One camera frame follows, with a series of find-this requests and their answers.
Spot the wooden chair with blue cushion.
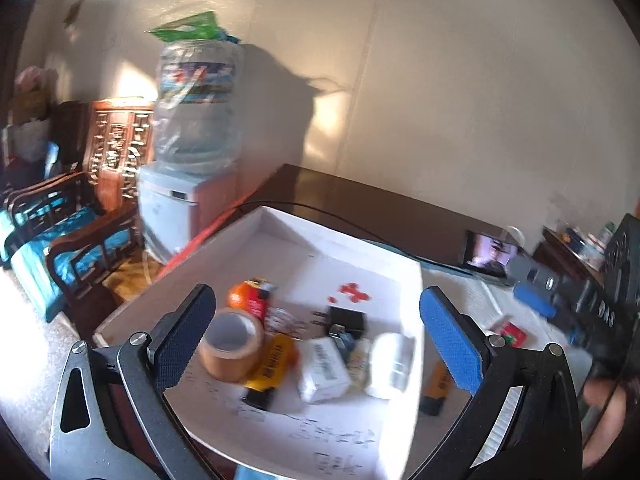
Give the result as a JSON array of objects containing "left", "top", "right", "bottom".
[{"left": 2, "top": 170, "right": 143, "bottom": 323}]

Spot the orange mandarin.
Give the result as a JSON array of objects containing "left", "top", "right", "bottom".
[{"left": 228, "top": 281, "right": 261, "bottom": 311}]

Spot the dark wooden side cabinet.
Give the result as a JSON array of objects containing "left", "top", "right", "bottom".
[{"left": 542, "top": 220, "right": 621, "bottom": 286}]

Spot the pink plastic bag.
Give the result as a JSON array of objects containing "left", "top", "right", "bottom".
[{"left": 15, "top": 65, "right": 60, "bottom": 93}]

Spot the green plastic bag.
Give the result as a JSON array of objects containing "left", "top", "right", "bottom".
[{"left": 145, "top": 11, "right": 241, "bottom": 45}]

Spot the person's right hand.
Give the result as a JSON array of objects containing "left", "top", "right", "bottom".
[{"left": 584, "top": 377, "right": 638, "bottom": 461}]

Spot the white cardboard box tray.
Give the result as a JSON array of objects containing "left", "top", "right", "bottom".
[{"left": 92, "top": 205, "right": 426, "bottom": 480}]

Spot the black smartphone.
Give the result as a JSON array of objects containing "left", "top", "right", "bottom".
[{"left": 460, "top": 230, "right": 521, "bottom": 277}]

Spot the white water dispenser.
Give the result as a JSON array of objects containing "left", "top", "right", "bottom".
[{"left": 137, "top": 162, "right": 238, "bottom": 266}]

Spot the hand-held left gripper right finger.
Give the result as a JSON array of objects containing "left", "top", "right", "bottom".
[{"left": 407, "top": 286, "right": 583, "bottom": 480}]

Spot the small clear liquid bottle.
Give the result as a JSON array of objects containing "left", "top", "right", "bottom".
[{"left": 345, "top": 337, "right": 373, "bottom": 391}]

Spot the small white medicine box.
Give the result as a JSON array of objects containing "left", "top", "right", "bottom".
[{"left": 297, "top": 337, "right": 352, "bottom": 405}]

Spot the yellow lighter with black base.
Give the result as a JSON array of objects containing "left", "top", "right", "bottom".
[
  {"left": 419, "top": 360, "right": 453, "bottom": 417},
  {"left": 240, "top": 332, "right": 299, "bottom": 411}
]

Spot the white quilted mat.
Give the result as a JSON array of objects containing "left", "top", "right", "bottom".
[{"left": 420, "top": 260, "right": 601, "bottom": 461}]

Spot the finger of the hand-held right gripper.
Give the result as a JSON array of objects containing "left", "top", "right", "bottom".
[{"left": 509, "top": 255, "right": 591, "bottom": 346}]

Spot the large clear water jug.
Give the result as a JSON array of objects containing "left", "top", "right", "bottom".
[{"left": 152, "top": 37, "right": 246, "bottom": 176}]

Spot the small red object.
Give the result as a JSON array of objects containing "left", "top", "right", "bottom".
[{"left": 500, "top": 321, "right": 530, "bottom": 348}]

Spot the red lighter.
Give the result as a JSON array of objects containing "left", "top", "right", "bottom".
[{"left": 245, "top": 279, "right": 277, "bottom": 318}]

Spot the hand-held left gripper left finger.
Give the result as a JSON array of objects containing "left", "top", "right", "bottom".
[{"left": 47, "top": 283, "right": 221, "bottom": 480}]

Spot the black charger plug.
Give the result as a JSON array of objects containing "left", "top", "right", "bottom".
[{"left": 312, "top": 305, "right": 367, "bottom": 339}]

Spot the white usb charger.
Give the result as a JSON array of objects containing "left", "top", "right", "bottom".
[{"left": 364, "top": 332, "right": 416, "bottom": 400}]

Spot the brown tape roll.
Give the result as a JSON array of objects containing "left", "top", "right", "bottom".
[{"left": 198, "top": 308, "right": 267, "bottom": 383}]

